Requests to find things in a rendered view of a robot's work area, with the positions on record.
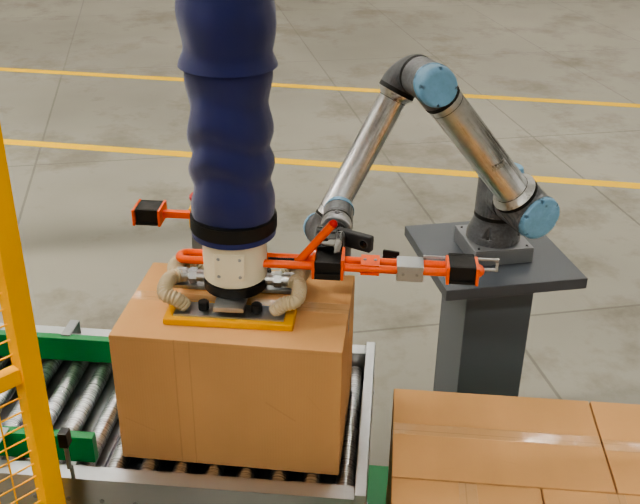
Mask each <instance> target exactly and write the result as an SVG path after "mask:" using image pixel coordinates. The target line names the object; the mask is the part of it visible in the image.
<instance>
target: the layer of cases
mask: <svg viewBox="0 0 640 504"><path fill-rule="evenodd" d="M387 504H640V405H638V404H623V403H608V402H593V401H591V402H590V404H589V402H588V401H577V400H562V399H547V398H531V397H516V396H501V395H485V394H470V393H455V392H439V391H424V390H409V389H394V393H393V409H392V425H391V440H390V456H389V472H388V490H387Z"/></svg>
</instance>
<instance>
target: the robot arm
mask: <svg viewBox="0 0 640 504"><path fill-rule="evenodd" d="M379 87H380V93H379V95H378V97H377V99H376V100H375V102H374V104H373V106H372V108H371V110H370V112H369V114H368V116H367V117H366V119H365V121H364V123H363V125H362V127H361V129H360V131H359V132H358V134H357V136H356V138H355V140H354V142H353V144H352V146H351V148H350V149H349V151H348V153H347V155H346V157H345V159H344V161H343V163H342V164H341V166H340V168H339V170H338V172H337V174H336V176H335V178H334V180H333V181H332V183H331V185H330V187H329V189H328V191H327V193H326V195H325V196H324V198H323V200H322V202H321V204H320V206H319V207H318V208H317V210H316V212H315V213H312V214H310V215H309V216H308V217H307V218H306V220H305V221H304V225H303V230H304V233H305V235H306V237H307V239H308V240H309V241H310V242H311V241H312V240H313V239H314V238H315V237H316V236H317V235H318V234H319V232H320V231H321V230H322V229H323V228H324V227H325V226H326V225H327V224H328V223H329V221H330V220H332V219H334V220H336V221H337V223H338V225H337V227H336V228H335V229H334V230H333V231H332V232H331V233H330V234H329V235H328V236H327V237H326V238H325V240H324V241H323V242H322V243H321V244H320V245H319V246H333V247H334V254H336V253H340V250H341V247H342V248H343V247H345V256H351V248H353V249H356V250H360V251H364V252H367V253H370V252H371V251H373V244H374V236H373V235H369V234H365V233H361V232H358V231H354V230H352V228H353V216H354V207H353V204H352V202H353V200H354V198H355V196H356V194H357V192H358V191H359V189H360V187H361V185H362V183H363V181H364V179H365V178H366V176H367V174H368V172H369V170H370V168H371V167H372V165H373V163H374V161H375V159H376V157H377V156H378V154H379V152H380V150H381V148H382V146H383V144H384V143H385V141H386V139H387V137H388V135H389V133H390V132H391V130H392V128H393V126H394V124H395V122H396V121H397V119H398V117H399V115H400V113H401V111H402V109H403V108H404V106H405V105H406V104H407V103H411V102H413V100H414V98H416V99H417V100H418V101H419V103H420V104H421V105H422V106H423V108H424V109H425V110H426V111H427V113H429V114H430V115H431V116H432V117H433V119H434V120H435V121H436V122H437V124H438V125H439V126H440V127H441V129H442V130H443V131H444V133H445V134H446V135H447V136H448V138H449V139H450V140H451V141H452V143H453V144H454V145H455V146H456V148H457V149H458V150H459V151H460V153H461V154H462V155H463V156H464V158H465V159H466V160H467V162H468V163H469V164H470V165H471V167H472V168H473V169H474V170H475V172H476V173H477V174H478V183H477V192H476V200H475V209H474V215H473V217H472V219H471V220H470V222H469V224H468V226H467V229H466V236H467V238H468V239H469V240H470V241H471V242H473V243H475V244H477V245H480V246H483V247H488V248H509V247H513V246H515V245H517V244H518V243H519V242H520V237H521V235H523V236H526V237H527V238H530V239H536V238H540V237H542V236H544V235H546V234H547V233H548V232H550V231H551V230H552V228H553V227H554V226H555V224H556V222H557V221H558V218H559V214H560V208H559V205H558V203H557V202H556V201H555V200H554V198H552V197H550V196H548V195H547V194H546V193H545V192H544V191H543V190H542V189H541V188H540V186H539V185H538V184H537V182H536V181H535V180H534V178H533V177H532V176H531V175H529V174H524V168H523V166H522V165H520V164H518V163H514V162H513V161H512V159H511V158H510V157H509V155H508V154H507V153H506V151H505V150H504V149H503V147H502V146H501V144H500V143H499V142H498V140H497V139H496V138H495V136H494V135H493V134H492V132H491V131H490V130H489V128H488V127H487V126H486V124H485V123H484V122H483V120H482V119H481V118H480V116H479V115H478V114H477V112H476V111H475V110H474V108H473V107H472V105H471V104H470V103H469V101H468V100H467V99H466V97H465V96H464V95H463V93H462V92H461V91H460V88H459V86H458V83H457V79H456V77H455V75H454V73H453V72H452V71H451V70H450V69H449V68H448V67H446V66H445V65H443V64H440V63H438V62H436V61H434V60H432V59H430V58H428V57H427V56H425V55H422V54H411V55H408V56H405V57H403V58H401V59H400V60H398V61H397V62H395V63H394V64H393V65H392V66H391V67H390V68H389V69H388V70H387V71H386V72H385V74H384V75H383V77H382V79H381V80H380V82H379Z"/></svg>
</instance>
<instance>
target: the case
mask: <svg viewBox="0 0 640 504"><path fill-rule="evenodd" d="M167 265H168V263H156V262H154V263H153V264H152V266H151V267H150V269H149V270H148V272H147V274H146V275H145V277H144V278H143V280H142V282H141V283H140V285H139V287H138V288H137V290H136V291H135V293H134V295H133V296H132V298H131V299H130V301H129V303H128V304H127V306H126V308H125V309H124V311H123V312H122V314H121V316H120V317H119V319H118V320H117V322H116V324H115V325H114V327H113V329H112V330H111V332H110V333H109V335H108V337H109V345H110V353H111V361H112V369H113V377H114V385H115V393H116V401H117V409H118V417H119V425H120V433H121V441H122V450H123V456H124V457H135V458H147V459H158V460H169V461H180V462H192V463H203V464H214V465H226V466H237V467H248V468H259V469H271V470H282V471H293V472H305V473H316V474H327V475H339V472H340V465H341V457H342V450H343V442H344V435H345V428H346V420H347V413H348V405H349V398H350V391H351V372H352V344H353V316H354V288H355V276H354V275H344V278H343V281H341V280H340V281H336V280H317V279H311V273H310V276H309V278H308V279H307V280H306V284H307V294H306V299H305V301H304V303H303V304H301V307H299V308H296V316H295V321H294V326H293V330H292V331H276V330H257V329H239V328H220V327H201V326H183V325H165V324H163V317H164V315H165V313H166V311H167V309H168V306H169V304H167V303H164V302H163V301H162V300H160V299H159V298H158V295H157V285H158V282H159V280H160V278H161V276H162V275H163V274H164V273H165V272H167Z"/></svg>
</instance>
